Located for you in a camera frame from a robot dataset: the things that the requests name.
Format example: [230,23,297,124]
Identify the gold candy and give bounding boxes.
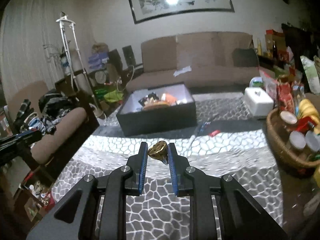
[148,140,168,165]

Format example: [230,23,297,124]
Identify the black storage box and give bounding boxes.
[116,82,197,137]

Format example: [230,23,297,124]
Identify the wicker basket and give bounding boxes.
[266,108,319,168]

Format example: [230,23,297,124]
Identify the brown sofa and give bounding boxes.
[126,31,259,92]

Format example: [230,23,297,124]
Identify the red sachet packet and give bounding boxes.
[209,130,221,137]

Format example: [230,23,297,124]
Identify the red white snack bag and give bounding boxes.
[259,68,278,104]

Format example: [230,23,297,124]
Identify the paper on sofa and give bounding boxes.
[173,66,192,77]

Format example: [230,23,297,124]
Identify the white garment steamer stand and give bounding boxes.
[56,12,104,119]

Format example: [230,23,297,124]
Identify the brown armchair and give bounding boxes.
[7,81,99,171]

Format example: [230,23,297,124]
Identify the pile of clothes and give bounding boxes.
[13,89,76,135]

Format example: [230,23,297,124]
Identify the dark green cushion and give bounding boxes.
[232,48,259,67]

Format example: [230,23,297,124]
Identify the white tissue box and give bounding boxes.
[243,87,274,118]

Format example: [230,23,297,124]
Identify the grey patterned table cloth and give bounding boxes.
[51,91,284,240]

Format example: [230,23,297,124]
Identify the blue candy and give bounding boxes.
[198,121,210,132]

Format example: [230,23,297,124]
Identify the bananas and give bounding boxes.
[298,99,319,125]

